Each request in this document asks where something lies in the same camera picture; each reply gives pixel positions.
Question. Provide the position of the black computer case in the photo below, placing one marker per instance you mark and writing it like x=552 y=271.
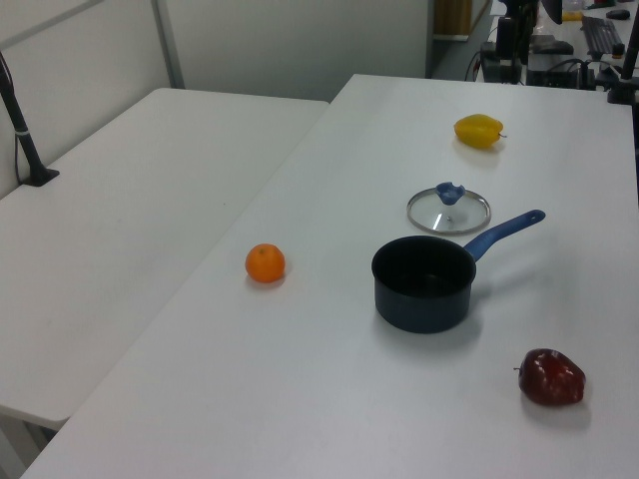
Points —
x=554 y=76

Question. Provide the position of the black computer keyboard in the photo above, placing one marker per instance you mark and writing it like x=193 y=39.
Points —
x=601 y=35

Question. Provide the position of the small yellow object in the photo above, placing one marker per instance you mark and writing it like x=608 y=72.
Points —
x=573 y=18

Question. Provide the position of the dark blue saucepan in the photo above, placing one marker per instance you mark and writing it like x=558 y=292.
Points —
x=419 y=305

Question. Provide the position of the upright black device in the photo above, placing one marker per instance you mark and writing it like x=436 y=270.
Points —
x=505 y=36

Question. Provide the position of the white side table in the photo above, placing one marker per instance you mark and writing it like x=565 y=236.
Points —
x=125 y=224

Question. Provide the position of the yellow starfruit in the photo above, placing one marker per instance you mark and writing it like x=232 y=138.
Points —
x=476 y=132

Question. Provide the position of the red apple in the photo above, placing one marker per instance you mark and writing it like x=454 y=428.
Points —
x=549 y=379

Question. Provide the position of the flat black box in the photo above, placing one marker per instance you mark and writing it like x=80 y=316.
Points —
x=553 y=46

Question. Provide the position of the black computer mouse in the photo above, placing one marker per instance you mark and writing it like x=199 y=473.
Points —
x=618 y=14

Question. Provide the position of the wooden cabinet panel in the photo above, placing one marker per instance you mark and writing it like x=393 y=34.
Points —
x=451 y=17

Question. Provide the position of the orange mandarin fruit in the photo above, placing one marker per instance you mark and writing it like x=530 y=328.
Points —
x=264 y=264

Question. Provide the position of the black clamped pole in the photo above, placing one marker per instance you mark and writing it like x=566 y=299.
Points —
x=630 y=60

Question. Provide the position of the glass lid with blue knob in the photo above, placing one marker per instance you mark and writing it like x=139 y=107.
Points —
x=449 y=194

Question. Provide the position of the grey partition corner post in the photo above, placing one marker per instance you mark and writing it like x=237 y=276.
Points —
x=169 y=45

